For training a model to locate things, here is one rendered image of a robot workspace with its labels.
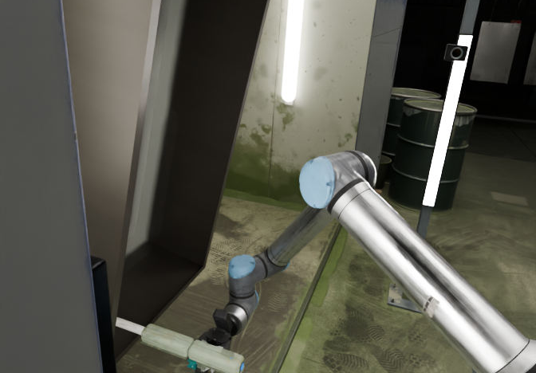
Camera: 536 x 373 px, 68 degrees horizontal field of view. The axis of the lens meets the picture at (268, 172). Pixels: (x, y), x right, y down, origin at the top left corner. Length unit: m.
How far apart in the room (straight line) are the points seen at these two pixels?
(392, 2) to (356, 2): 0.23
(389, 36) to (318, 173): 2.03
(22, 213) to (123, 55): 0.67
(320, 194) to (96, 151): 0.51
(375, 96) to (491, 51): 4.96
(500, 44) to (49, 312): 7.65
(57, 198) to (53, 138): 0.03
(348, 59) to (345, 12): 0.30
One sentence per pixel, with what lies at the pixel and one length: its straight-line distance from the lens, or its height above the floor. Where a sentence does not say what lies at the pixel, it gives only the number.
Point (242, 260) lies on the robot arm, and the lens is 1.39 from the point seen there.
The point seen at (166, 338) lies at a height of 0.57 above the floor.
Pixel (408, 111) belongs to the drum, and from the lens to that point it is 3.48.
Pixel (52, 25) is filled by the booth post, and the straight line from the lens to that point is 0.20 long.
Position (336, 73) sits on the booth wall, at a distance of 2.91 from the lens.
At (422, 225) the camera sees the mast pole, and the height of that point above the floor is 0.48.
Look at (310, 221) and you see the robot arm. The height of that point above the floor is 0.87.
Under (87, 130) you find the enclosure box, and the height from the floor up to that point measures 1.18.
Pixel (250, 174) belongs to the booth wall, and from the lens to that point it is 3.28.
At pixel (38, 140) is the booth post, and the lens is 0.20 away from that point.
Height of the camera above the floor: 1.42
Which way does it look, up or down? 20 degrees down
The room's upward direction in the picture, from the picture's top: 4 degrees clockwise
